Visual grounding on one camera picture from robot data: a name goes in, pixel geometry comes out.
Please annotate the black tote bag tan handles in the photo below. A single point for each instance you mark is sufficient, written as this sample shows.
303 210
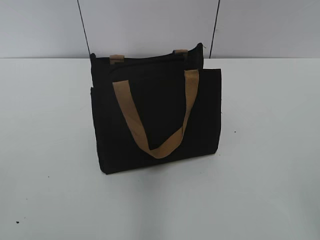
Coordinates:
154 110

